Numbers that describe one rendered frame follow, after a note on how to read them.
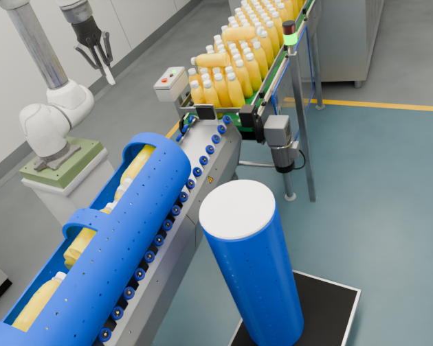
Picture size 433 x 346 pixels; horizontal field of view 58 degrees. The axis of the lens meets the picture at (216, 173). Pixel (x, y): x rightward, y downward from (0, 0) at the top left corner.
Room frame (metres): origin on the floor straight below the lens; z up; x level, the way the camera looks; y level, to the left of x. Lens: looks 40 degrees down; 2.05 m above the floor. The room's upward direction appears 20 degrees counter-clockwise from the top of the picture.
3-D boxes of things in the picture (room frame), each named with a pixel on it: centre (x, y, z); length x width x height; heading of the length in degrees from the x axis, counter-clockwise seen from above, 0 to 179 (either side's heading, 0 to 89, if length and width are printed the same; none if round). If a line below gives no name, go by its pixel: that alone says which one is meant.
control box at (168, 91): (2.02, 0.07, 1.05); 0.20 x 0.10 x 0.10; 145
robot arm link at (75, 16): (1.36, 0.24, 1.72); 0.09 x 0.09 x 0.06
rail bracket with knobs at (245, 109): (1.61, -0.24, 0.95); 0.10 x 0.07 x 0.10; 55
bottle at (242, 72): (1.89, -0.31, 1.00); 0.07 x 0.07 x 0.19
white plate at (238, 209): (0.98, -0.03, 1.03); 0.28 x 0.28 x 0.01
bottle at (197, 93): (1.84, -0.05, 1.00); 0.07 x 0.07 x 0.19
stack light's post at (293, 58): (1.80, -0.57, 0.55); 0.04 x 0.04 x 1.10; 55
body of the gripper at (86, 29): (1.36, 0.24, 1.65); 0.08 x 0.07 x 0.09; 113
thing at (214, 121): (1.69, -0.05, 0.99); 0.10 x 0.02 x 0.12; 55
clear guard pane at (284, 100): (2.05, -0.64, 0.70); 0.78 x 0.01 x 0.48; 145
